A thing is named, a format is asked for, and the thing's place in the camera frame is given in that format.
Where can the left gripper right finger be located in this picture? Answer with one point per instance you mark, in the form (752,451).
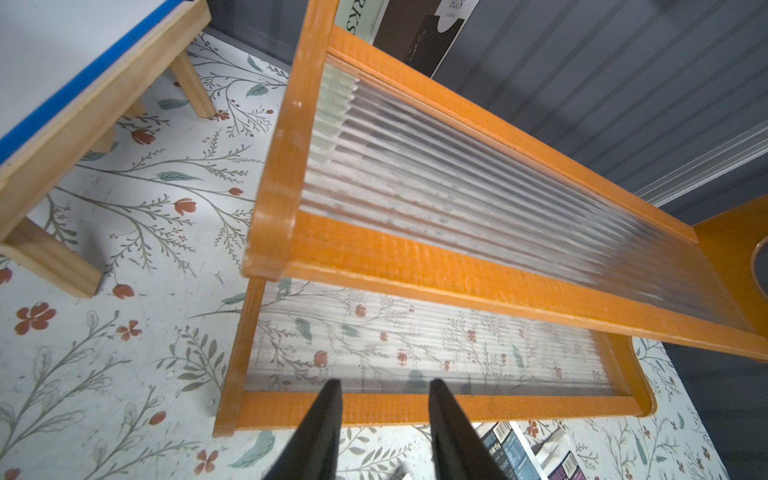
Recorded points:
(458,452)

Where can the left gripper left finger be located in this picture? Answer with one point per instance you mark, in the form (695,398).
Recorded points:
(312,451)

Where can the blue coffee bag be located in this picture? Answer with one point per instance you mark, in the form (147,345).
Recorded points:
(510,450)

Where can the purple coffee bag right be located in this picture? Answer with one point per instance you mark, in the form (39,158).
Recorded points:
(557,459)

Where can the orange wooden two-tier shelf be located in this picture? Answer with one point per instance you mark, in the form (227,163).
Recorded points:
(380,179)

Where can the blue framed whiteboard easel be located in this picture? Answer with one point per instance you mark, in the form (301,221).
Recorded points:
(39,152)

